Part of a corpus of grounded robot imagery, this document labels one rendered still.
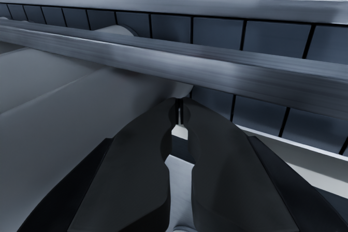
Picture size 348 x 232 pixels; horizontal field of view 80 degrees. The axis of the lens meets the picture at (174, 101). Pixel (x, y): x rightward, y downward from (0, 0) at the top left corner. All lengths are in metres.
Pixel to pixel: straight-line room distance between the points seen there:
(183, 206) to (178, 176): 0.06
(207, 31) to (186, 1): 0.03
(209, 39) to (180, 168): 0.15
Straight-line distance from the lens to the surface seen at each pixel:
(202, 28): 0.16
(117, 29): 0.19
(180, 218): 0.34
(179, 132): 0.17
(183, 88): 0.16
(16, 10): 0.35
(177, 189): 0.29
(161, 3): 0.18
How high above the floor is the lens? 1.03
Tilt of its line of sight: 47 degrees down
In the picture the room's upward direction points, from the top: 132 degrees counter-clockwise
